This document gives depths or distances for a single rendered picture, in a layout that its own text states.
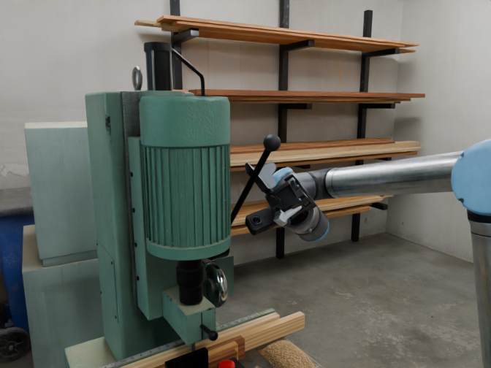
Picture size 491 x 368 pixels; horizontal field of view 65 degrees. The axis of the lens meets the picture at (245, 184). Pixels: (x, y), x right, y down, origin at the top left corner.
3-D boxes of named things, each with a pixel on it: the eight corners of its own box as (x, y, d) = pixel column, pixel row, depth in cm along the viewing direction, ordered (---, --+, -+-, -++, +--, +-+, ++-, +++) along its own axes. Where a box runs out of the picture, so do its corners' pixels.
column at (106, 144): (123, 380, 99) (101, 90, 85) (101, 337, 117) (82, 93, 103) (202, 350, 111) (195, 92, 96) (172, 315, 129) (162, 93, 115)
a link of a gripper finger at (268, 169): (261, 145, 85) (285, 176, 89) (240, 161, 86) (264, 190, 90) (264, 150, 82) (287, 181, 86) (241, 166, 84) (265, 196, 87)
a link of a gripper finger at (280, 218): (297, 204, 75) (296, 195, 84) (272, 221, 76) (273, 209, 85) (306, 217, 75) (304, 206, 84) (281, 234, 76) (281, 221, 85)
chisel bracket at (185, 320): (187, 353, 81) (185, 315, 79) (162, 322, 92) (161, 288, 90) (218, 341, 84) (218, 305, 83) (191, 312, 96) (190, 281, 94)
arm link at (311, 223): (279, 212, 103) (297, 242, 98) (272, 207, 99) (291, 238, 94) (307, 193, 102) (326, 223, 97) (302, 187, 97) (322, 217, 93)
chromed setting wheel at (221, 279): (221, 318, 99) (220, 272, 96) (199, 298, 109) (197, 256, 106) (230, 315, 100) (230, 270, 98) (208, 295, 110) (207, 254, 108)
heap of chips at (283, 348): (290, 381, 84) (290, 369, 84) (257, 351, 95) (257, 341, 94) (318, 367, 89) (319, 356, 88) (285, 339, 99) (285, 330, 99)
